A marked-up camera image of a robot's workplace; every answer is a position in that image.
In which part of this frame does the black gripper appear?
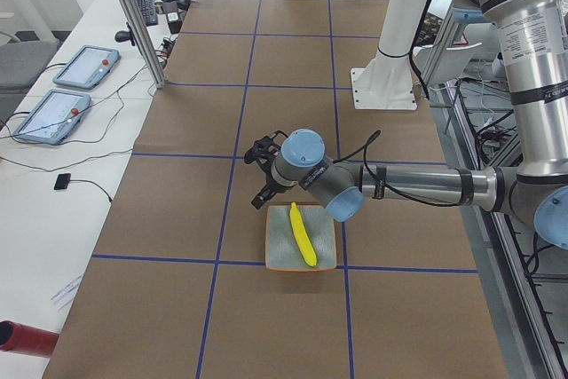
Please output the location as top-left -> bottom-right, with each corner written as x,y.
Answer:
251,156 -> 297,209

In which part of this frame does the yellow banana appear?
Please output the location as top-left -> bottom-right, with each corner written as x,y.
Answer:
289,202 -> 318,267

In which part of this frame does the grey square plate orange rim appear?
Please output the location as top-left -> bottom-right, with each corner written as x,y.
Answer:
265,202 -> 336,272

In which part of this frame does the small black box device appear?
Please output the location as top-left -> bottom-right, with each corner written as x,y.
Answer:
53,173 -> 71,191

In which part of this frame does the blue teach pendant tablet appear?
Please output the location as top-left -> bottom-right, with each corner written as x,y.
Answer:
52,45 -> 121,90

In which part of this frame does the black keyboard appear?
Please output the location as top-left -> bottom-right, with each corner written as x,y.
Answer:
135,0 -> 158,27

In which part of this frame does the red cylinder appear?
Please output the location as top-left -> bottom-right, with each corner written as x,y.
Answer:
1,320 -> 59,358

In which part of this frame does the aluminium frame post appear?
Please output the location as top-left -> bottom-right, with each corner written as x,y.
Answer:
119,0 -> 166,89

